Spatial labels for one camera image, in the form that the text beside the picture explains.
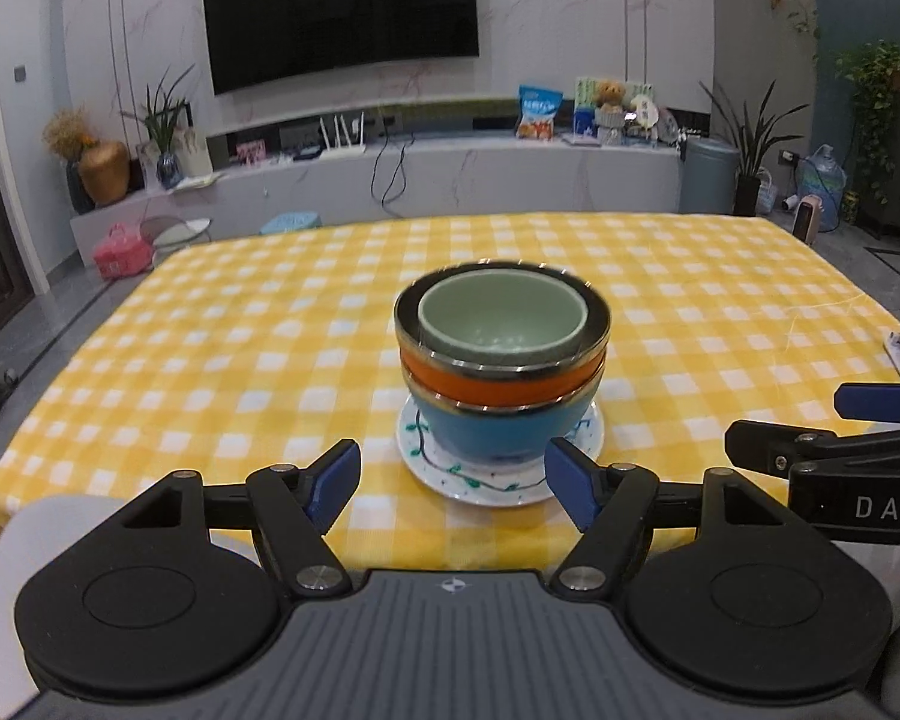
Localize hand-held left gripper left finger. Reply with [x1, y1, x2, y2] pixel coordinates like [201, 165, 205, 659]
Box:
[109, 439, 365, 597]

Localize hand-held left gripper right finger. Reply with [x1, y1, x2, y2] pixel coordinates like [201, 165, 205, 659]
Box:
[546, 437, 796, 597]

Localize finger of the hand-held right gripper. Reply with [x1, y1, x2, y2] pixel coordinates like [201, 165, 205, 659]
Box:
[724, 418, 900, 478]
[834, 382, 900, 425]

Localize white vine pattern plate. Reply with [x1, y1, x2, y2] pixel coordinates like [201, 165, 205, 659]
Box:
[397, 397, 605, 508]

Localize blue steel bowl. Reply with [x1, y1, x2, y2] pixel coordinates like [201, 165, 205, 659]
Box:
[405, 382, 601, 466]

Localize orange steel bowl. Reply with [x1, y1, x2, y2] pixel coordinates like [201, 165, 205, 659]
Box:
[394, 261, 613, 418]

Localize green ceramic bowl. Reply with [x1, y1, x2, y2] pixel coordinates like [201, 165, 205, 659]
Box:
[418, 272, 588, 361]

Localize yellow checked tablecloth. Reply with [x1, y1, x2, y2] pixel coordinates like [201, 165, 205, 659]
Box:
[0, 211, 900, 572]

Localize beige heater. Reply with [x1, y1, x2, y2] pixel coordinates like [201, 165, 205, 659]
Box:
[793, 195, 830, 244]

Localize blue water jug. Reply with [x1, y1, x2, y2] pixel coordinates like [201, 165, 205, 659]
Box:
[804, 144, 849, 230]

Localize light blue plastic stool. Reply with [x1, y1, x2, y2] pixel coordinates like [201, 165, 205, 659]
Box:
[259, 211, 323, 235]

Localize grey trash bin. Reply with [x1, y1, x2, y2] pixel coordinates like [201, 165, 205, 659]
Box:
[679, 136, 742, 215]

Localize long-leaf potted plant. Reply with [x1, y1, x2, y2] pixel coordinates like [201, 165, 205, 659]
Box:
[699, 79, 811, 217]

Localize white round chair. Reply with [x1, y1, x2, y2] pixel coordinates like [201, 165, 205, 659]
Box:
[139, 215, 213, 253]

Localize bushy green plant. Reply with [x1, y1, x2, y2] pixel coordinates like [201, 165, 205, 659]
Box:
[834, 41, 900, 203]

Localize pink storage box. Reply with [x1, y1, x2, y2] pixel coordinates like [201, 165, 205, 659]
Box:
[92, 223, 155, 280]

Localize marble television console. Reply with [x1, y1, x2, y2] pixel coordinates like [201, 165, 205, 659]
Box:
[70, 136, 682, 260]

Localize white router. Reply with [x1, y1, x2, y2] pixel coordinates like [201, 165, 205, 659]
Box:
[319, 111, 369, 159]

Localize blue snack bag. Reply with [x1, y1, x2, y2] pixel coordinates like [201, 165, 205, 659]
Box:
[516, 85, 564, 142]

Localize gold vase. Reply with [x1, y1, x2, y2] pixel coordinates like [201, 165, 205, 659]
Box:
[79, 141, 131, 205]

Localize green plant in blue vase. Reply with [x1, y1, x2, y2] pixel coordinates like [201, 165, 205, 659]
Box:
[120, 64, 197, 190]

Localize dried yellow flowers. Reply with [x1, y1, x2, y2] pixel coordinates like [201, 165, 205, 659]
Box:
[43, 109, 98, 160]

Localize black cable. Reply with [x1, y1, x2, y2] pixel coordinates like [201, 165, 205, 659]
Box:
[371, 136, 418, 206]

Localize wall television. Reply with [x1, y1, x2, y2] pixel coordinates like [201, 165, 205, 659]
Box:
[201, 0, 482, 96]

